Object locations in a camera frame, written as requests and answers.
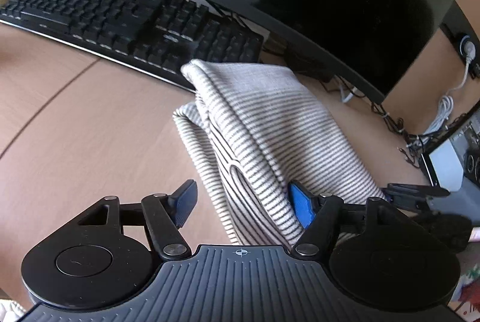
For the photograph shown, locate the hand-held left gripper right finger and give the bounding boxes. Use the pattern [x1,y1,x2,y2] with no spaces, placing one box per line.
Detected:
[288,180,405,259]

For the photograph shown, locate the right-side lit monitor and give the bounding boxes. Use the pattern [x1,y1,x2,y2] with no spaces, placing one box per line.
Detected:
[420,112,480,225]

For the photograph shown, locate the striped beige garment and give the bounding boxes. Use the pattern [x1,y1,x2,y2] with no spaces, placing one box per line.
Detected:
[172,59,392,246]

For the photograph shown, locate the tangle of dark cables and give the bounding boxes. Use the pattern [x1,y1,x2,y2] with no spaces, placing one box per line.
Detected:
[262,37,469,169]

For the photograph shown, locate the thin white cable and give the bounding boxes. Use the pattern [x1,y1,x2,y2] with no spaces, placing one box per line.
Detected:
[339,76,366,103]

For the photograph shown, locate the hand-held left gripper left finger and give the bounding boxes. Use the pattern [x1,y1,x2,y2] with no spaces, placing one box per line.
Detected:
[77,180,198,259]

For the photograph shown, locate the white power cable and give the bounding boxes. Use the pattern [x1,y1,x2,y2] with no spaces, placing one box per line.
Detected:
[424,43,477,137]

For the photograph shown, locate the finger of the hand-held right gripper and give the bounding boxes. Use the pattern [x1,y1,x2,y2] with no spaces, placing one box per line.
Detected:
[382,183,451,213]

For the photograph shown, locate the black keyboard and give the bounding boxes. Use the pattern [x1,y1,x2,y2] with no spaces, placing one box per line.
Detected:
[0,0,264,89]

